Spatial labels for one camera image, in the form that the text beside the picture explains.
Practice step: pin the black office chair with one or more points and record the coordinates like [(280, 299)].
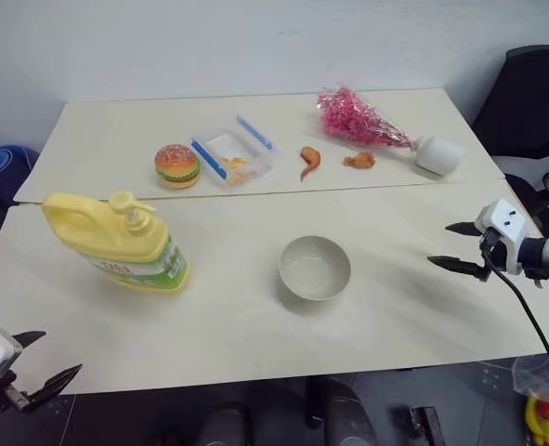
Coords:
[(529, 93)]

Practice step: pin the toy chicken wing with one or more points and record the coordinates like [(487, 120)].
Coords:
[(312, 158)]

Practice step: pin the blue round container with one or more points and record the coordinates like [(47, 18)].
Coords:
[(4, 160)]

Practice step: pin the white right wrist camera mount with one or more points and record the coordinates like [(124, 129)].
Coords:
[(506, 216)]

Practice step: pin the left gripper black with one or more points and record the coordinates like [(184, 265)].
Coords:
[(5, 395)]

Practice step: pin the toy fried chicken piece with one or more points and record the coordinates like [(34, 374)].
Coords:
[(360, 161)]

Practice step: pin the toy hamburger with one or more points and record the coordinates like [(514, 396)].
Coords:
[(177, 165)]

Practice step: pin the white cylindrical vase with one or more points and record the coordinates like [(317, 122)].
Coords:
[(439, 155)]

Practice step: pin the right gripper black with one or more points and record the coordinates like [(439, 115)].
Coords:
[(496, 251)]

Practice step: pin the clear container with blue clips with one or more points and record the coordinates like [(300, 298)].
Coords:
[(255, 153)]

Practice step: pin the pink dried flower bouquet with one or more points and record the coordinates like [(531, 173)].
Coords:
[(353, 116)]

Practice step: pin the white sheet on chair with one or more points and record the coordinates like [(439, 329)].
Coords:
[(529, 165)]

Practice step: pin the yellow detergent bottle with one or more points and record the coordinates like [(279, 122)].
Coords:
[(116, 232)]

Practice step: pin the grey ceramic bowl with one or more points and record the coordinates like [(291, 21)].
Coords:
[(315, 269)]

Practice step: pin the black rectangular block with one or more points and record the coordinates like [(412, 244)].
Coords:
[(427, 425)]

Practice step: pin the yellow and red toy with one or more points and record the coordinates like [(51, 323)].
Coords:
[(541, 423)]

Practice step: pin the orange toy fries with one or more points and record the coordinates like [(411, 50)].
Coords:
[(239, 167)]

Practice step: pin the clear plastic bag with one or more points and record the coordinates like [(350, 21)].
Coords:
[(532, 374)]

